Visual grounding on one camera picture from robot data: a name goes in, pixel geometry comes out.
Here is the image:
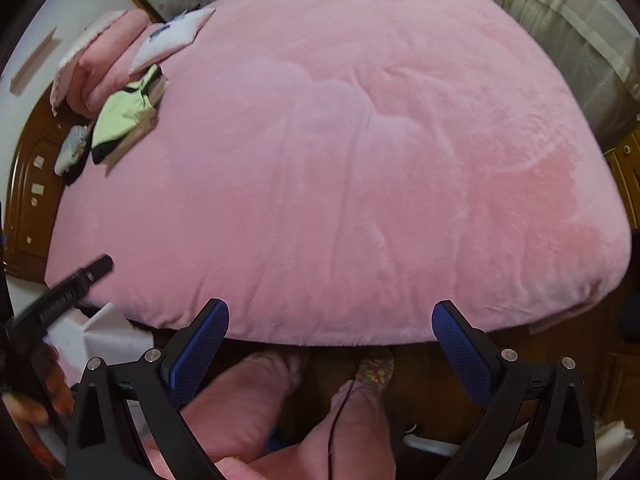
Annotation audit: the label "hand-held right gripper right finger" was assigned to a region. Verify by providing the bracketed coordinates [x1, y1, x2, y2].
[431, 300, 598, 480]

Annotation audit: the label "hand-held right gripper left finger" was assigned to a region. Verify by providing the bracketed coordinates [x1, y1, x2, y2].
[65, 298, 231, 480]

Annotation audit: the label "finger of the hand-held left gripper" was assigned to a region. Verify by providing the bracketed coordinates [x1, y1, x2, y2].
[75, 254, 115, 292]

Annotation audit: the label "green and black hooded jacket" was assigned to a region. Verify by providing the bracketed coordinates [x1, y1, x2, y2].
[91, 64, 171, 166]

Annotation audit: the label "folded white clothes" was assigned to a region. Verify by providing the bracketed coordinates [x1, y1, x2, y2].
[105, 75, 171, 177]

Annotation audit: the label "person's left hand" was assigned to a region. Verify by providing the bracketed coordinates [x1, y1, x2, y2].
[0, 346, 77, 462]

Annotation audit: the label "patterned slipper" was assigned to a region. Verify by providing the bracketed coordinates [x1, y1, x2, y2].
[352, 346, 396, 392]

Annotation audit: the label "wooden headboard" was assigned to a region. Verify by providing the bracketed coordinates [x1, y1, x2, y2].
[0, 80, 77, 281]

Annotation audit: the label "grey patterned cloth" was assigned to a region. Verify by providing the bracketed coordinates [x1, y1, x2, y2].
[54, 125, 92, 177]

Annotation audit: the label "person's right leg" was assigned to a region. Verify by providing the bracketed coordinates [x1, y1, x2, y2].
[215, 380, 392, 480]

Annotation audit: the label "folded pink quilt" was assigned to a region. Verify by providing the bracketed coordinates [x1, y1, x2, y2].
[50, 9, 166, 121]

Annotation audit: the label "pink plush bed blanket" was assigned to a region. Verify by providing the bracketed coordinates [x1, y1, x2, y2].
[45, 0, 632, 349]

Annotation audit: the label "wooden cabinet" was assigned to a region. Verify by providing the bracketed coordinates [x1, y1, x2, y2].
[595, 130, 640, 427]

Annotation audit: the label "white pillow with blue print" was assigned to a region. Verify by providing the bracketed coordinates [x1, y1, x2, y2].
[129, 7, 217, 75]

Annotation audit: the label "white plastic frame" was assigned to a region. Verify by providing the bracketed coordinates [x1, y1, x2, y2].
[402, 422, 482, 459]

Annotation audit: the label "thin dark cable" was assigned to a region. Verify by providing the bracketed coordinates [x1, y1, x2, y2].
[326, 382, 355, 480]

